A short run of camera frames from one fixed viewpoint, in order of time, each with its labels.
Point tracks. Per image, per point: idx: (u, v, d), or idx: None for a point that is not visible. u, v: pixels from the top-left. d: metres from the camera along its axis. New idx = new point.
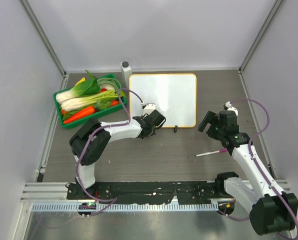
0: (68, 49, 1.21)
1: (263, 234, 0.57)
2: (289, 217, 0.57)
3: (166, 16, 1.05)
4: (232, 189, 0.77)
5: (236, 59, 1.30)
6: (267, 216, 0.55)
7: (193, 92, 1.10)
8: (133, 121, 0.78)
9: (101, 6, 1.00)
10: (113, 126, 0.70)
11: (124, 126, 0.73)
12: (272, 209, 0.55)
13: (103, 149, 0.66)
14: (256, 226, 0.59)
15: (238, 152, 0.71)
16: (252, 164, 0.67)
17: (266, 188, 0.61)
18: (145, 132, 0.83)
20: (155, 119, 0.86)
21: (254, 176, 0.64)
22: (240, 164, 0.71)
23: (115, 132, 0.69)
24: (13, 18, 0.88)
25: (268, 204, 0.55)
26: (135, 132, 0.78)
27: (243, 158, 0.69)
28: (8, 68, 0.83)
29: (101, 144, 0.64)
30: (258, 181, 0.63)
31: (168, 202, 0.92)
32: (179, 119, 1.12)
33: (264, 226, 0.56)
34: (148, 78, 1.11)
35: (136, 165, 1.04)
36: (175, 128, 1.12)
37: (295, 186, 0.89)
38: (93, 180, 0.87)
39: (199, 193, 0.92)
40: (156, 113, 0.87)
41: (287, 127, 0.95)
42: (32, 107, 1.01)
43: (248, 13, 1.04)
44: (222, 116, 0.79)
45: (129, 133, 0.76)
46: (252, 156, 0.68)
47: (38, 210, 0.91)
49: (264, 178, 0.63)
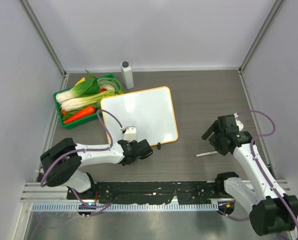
0: (68, 49, 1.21)
1: (263, 234, 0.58)
2: (289, 219, 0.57)
3: (166, 16, 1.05)
4: (232, 189, 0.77)
5: (236, 59, 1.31)
6: (267, 217, 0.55)
7: (169, 103, 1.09)
8: (116, 147, 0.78)
9: (102, 7, 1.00)
10: (89, 150, 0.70)
11: (104, 151, 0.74)
12: (273, 211, 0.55)
13: (70, 173, 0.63)
14: (255, 227, 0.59)
15: (239, 151, 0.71)
16: (253, 164, 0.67)
17: (267, 190, 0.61)
18: (128, 159, 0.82)
20: (143, 149, 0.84)
21: (255, 177, 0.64)
22: (242, 164, 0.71)
23: (89, 157, 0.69)
24: (13, 18, 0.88)
25: (269, 206, 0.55)
26: (116, 158, 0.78)
27: (245, 158, 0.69)
28: (8, 68, 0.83)
29: (67, 169, 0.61)
30: (259, 183, 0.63)
31: (168, 202, 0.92)
32: (160, 134, 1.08)
33: (264, 227, 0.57)
34: (119, 99, 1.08)
35: (136, 166, 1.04)
36: (158, 145, 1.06)
37: (295, 186, 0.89)
38: (89, 184, 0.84)
39: (199, 193, 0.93)
40: (146, 144, 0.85)
41: (287, 127, 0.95)
42: (32, 106, 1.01)
43: (248, 13, 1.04)
44: (221, 120, 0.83)
45: (108, 159, 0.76)
46: (254, 157, 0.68)
47: (38, 210, 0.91)
49: (266, 180, 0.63)
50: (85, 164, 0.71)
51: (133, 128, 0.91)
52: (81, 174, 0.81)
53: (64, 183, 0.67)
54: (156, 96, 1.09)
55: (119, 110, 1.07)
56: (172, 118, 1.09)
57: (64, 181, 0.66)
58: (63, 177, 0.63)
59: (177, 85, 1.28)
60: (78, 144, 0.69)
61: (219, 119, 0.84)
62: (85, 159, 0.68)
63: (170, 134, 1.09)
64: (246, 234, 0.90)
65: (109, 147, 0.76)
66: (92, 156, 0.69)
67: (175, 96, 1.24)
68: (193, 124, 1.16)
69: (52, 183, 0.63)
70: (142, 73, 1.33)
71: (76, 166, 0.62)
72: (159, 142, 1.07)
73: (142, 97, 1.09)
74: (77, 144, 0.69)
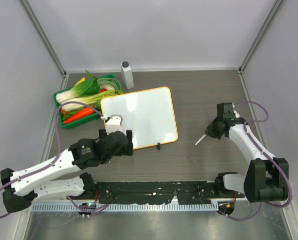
0: (68, 49, 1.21)
1: (256, 198, 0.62)
2: (281, 183, 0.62)
3: (166, 17, 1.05)
4: (230, 182, 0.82)
5: (236, 59, 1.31)
6: (258, 177, 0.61)
7: (169, 104, 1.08)
8: (62, 157, 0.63)
9: (101, 7, 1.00)
10: (25, 177, 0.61)
11: (44, 171, 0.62)
12: (262, 171, 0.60)
13: (16, 204, 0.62)
14: (250, 194, 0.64)
15: (233, 130, 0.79)
16: (245, 136, 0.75)
17: (257, 154, 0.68)
18: (91, 162, 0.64)
20: (109, 146, 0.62)
21: (246, 145, 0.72)
22: (236, 141, 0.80)
23: (27, 185, 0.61)
24: (13, 17, 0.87)
25: (258, 165, 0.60)
26: (70, 169, 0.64)
27: (238, 134, 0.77)
28: (8, 68, 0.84)
29: (7, 203, 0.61)
30: (250, 149, 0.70)
31: (168, 202, 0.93)
32: (160, 134, 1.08)
33: (257, 189, 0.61)
34: (118, 99, 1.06)
35: (136, 165, 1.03)
36: (158, 145, 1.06)
37: (297, 186, 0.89)
38: (80, 188, 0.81)
39: (199, 193, 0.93)
40: (112, 139, 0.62)
41: (287, 127, 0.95)
42: (32, 106, 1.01)
43: (248, 14, 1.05)
44: (219, 106, 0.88)
45: (58, 174, 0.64)
46: (246, 132, 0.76)
47: (38, 210, 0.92)
49: (256, 146, 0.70)
50: (31, 188, 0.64)
51: (117, 118, 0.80)
52: (61, 184, 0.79)
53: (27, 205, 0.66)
54: (157, 96, 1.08)
55: (120, 112, 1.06)
56: (172, 119, 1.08)
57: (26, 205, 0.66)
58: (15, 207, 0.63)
59: (177, 85, 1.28)
60: (14, 173, 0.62)
61: (217, 106, 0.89)
62: (20, 189, 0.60)
63: (170, 135, 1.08)
64: (247, 234, 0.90)
65: (51, 164, 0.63)
66: (30, 183, 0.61)
67: (175, 96, 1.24)
68: (193, 124, 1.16)
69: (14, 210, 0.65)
70: (142, 73, 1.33)
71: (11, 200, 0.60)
72: (159, 142, 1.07)
73: (143, 98, 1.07)
74: (14, 172, 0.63)
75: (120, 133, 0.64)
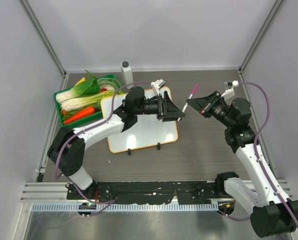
0: (68, 49, 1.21)
1: (264, 236, 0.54)
2: (292, 222, 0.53)
3: (166, 16, 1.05)
4: (231, 190, 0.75)
5: (236, 59, 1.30)
6: (269, 222, 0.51)
7: None
8: (114, 117, 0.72)
9: (101, 7, 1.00)
10: (89, 130, 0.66)
11: (102, 125, 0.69)
12: (275, 217, 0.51)
13: (80, 158, 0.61)
14: (257, 229, 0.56)
15: (242, 152, 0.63)
16: (257, 166, 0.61)
17: (271, 195, 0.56)
18: (131, 122, 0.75)
20: (134, 103, 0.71)
21: (258, 179, 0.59)
22: (244, 164, 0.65)
23: (91, 137, 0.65)
24: (13, 19, 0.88)
25: (272, 212, 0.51)
26: (117, 128, 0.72)
27: (248, 159, 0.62)
28: (8, 68, 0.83)
29: (76, 153, 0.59)
30: (263, 186, 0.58)
31: (168, 202, 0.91)
32: (159, 134, 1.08)
33: (266, 230, 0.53)
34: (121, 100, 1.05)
35: (135, 165, 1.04)
36: (157, 146, 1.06)
37: (295, 186, 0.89)
38: (91, 179, 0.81)
39: (199, 193, 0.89)
40: (131, 96, 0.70)
41: (286, 127, 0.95)
42: (32, 106, 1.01)
43: (248, 13, 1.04)
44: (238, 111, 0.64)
45: (110, 131, 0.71)
46: (258, 159, 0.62)
47: (38, 210, 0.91)
49: (270, 183, 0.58)
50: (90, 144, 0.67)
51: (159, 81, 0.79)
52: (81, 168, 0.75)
53: (78, 167, 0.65)
54: None
55: None
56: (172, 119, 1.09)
57: (79, 166, 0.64)
58: (75, 163, 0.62)
59: (177, 85, 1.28)
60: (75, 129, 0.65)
61: (236, 107, 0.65)
62: (87, 139, 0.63)
63: (170, 135, 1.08)
64: (247, 234, 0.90)
65: (106, 120, 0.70)
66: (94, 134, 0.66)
67: (175, 96, 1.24)
68: (193, 123, 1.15)
69: (68, 172, 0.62)
70: (142, 73, 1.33)
71: (82, 148, 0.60)
72: (159, 142, 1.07)
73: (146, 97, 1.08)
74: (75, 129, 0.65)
75: (134, 91, 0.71)
